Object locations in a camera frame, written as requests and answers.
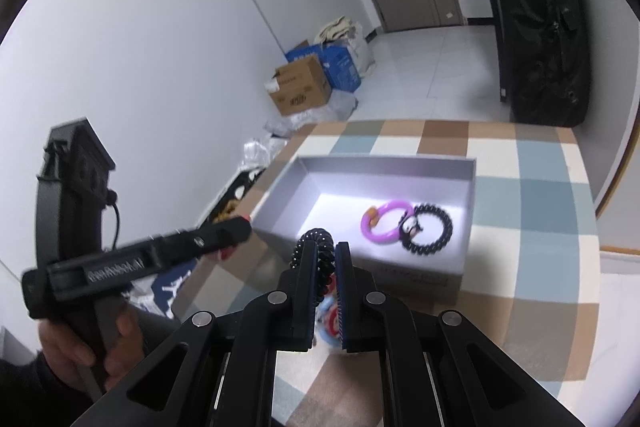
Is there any plaid checkered tablecloth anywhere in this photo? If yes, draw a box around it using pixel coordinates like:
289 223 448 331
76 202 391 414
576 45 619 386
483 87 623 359
171 120 601 426

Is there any light blue ring toy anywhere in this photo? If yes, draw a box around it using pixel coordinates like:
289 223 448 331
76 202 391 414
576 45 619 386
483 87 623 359
316 295 342 349

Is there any white tote bag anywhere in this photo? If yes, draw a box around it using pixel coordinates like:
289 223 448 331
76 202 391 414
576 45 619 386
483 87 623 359
314 16 375 76

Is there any grey plastic mailer bag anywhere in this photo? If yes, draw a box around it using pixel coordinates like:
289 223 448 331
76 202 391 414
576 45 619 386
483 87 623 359
264 91 358 138

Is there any person's left hand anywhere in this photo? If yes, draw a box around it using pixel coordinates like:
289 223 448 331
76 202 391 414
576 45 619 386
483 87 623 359
38 305 144 391

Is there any black spiral hair tie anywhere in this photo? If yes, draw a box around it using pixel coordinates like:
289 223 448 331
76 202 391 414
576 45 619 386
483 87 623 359
287 229 339 298
398 202 455 256

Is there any blue Jordan shoe box lid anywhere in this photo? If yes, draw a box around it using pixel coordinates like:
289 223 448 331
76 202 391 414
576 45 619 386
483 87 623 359
125 269 192 320

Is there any brown cardboard box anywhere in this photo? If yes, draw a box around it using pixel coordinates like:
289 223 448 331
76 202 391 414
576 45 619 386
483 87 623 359
265 55 332 116

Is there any blue cardboard box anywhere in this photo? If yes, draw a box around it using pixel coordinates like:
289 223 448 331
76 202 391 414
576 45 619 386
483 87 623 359
285 44 361 93

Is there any silver foil bag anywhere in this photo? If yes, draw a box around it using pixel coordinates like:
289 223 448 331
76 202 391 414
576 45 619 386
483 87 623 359
241 135 288 170

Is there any purple ring toy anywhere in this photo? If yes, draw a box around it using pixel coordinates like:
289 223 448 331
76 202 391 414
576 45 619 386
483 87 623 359
360 199 414 245

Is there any grey open cardboard box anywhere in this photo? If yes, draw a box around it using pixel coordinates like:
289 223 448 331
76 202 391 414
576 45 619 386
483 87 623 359
252 155 475 305

